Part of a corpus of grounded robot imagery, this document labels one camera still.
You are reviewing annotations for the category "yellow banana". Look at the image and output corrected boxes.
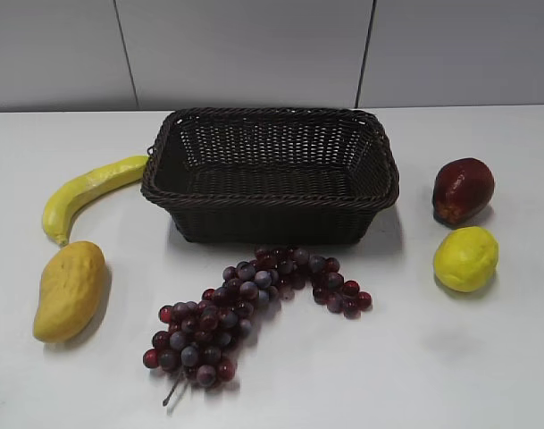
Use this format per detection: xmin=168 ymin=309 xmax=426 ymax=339
xmin=42 ymin=156 xmax=148 ymax=247

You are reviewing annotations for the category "yellow-orange mango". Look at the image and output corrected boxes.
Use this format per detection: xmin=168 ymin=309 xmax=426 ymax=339
xmin=33 ymin=241 xmax=106 ymax=343

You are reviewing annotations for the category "yellow lemon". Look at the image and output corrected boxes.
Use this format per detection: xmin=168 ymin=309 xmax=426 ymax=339
xmin=433 ymin=226 xmax=499 ymax=293

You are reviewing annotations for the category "purple grape bunch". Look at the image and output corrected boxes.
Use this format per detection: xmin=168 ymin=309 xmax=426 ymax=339
xmin=142 ymin=246 xmax=372 ymax=394

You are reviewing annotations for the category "dark red fruit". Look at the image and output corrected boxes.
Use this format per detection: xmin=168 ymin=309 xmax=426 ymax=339
xmin=431 ymin=157 xmax=495 ymax=226

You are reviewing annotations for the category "black woven basket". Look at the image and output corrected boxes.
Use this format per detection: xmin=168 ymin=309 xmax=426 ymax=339
xmin=141 ymin=107 xmax=399 ymax=245

